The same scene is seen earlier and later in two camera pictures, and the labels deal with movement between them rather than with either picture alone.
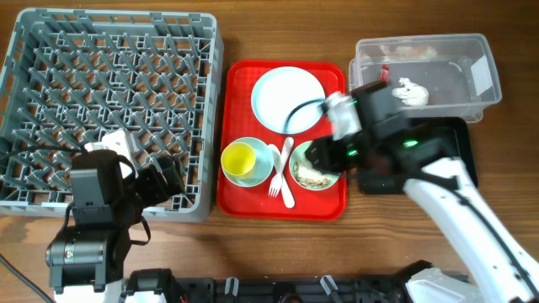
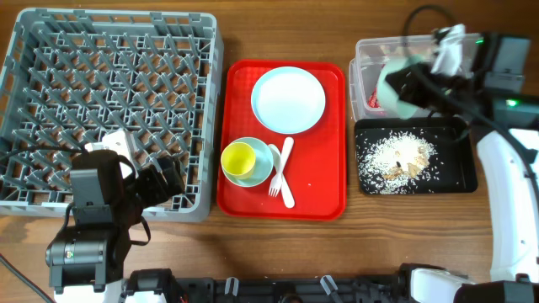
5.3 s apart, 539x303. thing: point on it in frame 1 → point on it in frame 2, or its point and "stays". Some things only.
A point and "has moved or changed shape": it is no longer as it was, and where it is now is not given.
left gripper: [159, 193] stays
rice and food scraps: [308, 176] has moved or changed shape
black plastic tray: [423, 141] stays
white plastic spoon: [276, 155] stays
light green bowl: [297, 155] → [386, 92]
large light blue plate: [279, 91] stays
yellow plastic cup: [237, 158] stays
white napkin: [342, 111] → [448, 42]
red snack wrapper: [385, 74] has moved or changed shape
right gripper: [333, 159] → [413, 93]
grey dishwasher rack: [68, 77] stays
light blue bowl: [263, 167] stays
